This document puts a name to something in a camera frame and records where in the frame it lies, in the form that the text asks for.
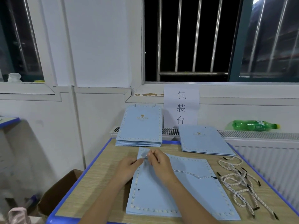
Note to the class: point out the person's right hand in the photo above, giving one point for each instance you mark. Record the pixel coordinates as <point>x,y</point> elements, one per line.
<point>162,166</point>

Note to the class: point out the person's left hand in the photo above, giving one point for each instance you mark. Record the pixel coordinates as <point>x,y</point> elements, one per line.
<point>127,168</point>

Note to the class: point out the stack of finished blue bags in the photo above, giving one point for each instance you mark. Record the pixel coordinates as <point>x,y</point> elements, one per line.
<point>138,143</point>

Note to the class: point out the stack of blue paper bags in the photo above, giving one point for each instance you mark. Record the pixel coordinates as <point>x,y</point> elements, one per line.
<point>205,137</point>

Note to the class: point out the person's right forearm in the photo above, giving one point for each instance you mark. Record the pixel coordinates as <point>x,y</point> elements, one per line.
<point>194,205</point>

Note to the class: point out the person's left forearm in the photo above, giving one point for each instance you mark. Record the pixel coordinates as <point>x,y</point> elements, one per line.
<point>105,205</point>

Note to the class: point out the blue-edged wooden desk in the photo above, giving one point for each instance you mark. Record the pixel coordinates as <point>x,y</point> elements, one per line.
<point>93,179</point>

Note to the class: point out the white paper sign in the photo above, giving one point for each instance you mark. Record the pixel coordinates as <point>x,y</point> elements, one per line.
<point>181,105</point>

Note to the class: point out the brown cardboard box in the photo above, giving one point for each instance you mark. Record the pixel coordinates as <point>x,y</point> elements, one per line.
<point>58,193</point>

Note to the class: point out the metal window grille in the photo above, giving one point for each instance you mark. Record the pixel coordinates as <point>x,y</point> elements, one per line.
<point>196,72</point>

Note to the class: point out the green plastic bottle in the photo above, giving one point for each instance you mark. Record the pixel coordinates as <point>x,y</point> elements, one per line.
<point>254,125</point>

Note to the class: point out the white radiator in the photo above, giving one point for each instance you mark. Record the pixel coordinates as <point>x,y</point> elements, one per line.
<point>275,170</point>

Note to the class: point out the pink water bottle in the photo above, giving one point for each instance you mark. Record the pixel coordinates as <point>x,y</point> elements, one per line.
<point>18,216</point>

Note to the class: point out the grey metal desk blue edge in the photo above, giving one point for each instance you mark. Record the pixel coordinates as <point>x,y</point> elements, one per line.
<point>7,121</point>

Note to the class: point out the small white container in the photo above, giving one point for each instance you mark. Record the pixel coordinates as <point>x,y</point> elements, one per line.
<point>14,77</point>

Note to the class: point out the white framed window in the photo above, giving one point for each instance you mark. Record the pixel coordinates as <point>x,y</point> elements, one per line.
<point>46,35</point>

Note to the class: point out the teal framed sliding window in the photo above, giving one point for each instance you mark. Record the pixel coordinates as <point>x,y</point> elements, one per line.
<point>271,39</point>

